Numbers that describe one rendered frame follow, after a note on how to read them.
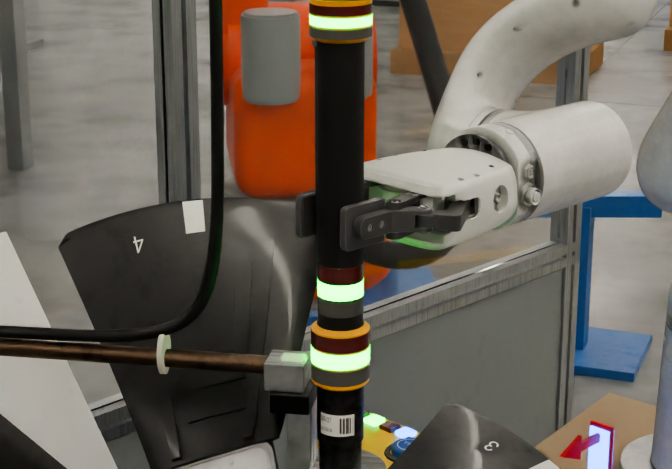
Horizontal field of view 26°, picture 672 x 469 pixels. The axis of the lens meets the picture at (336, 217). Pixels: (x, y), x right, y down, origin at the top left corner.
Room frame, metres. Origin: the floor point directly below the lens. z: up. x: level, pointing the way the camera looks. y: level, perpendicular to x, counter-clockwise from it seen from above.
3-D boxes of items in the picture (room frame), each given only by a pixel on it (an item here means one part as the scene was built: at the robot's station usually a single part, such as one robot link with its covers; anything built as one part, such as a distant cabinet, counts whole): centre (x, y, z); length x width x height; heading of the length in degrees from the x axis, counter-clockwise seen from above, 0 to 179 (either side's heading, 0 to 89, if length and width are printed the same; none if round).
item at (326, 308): (1.00, 0.00, 1.40); 0.03 x 0.03 x 0.01
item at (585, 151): (1.18, -0.18, 1.46); 0.13 x 0.09 x 0.08; 135
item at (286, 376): (1.00, 0.01, 1.31); 0.09 x 0.07 x 0.10; 80
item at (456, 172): (1.08, -0.08, 1.47); 0.11 x 0.10 x 0.07; 135
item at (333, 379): (1.00, 0.00, 1.35); 0.04 x 0.04 x 0.01
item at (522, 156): (1.12, -0.12, 1.46); 0.09 x 0.03 x 0.08; 45
